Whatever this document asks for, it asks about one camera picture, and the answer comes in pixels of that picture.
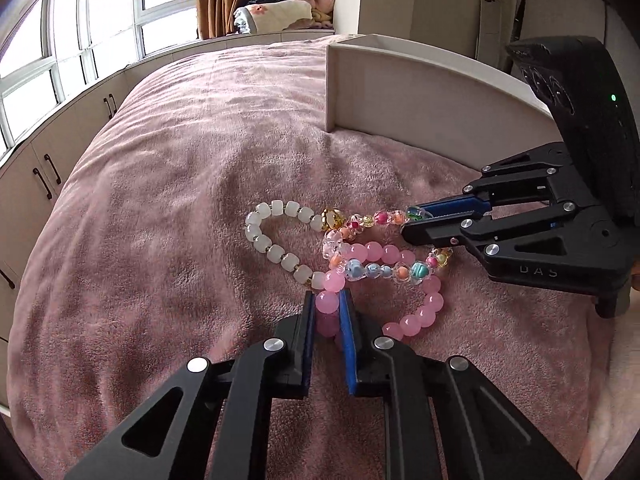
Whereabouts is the pink crumpled blanket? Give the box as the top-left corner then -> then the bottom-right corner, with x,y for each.
285,0 -> 338,31

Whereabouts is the pink bead bracelet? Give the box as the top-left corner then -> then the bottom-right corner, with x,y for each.
314,242 -> 446,344

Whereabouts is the pink fleece bed blanket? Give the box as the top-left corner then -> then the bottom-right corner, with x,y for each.
8,38 -> 614,479

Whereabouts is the white bay window frame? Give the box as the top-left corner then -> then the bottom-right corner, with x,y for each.
1,0 -> 198,152

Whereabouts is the white bead bracelet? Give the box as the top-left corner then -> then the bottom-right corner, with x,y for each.
244,199 -> 331,291

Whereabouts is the white plastic storage bin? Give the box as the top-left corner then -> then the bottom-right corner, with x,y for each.
326,35 -> 561,169

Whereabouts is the multicolour bead bracelet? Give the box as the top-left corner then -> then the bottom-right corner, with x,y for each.
322,206 -> 456,285

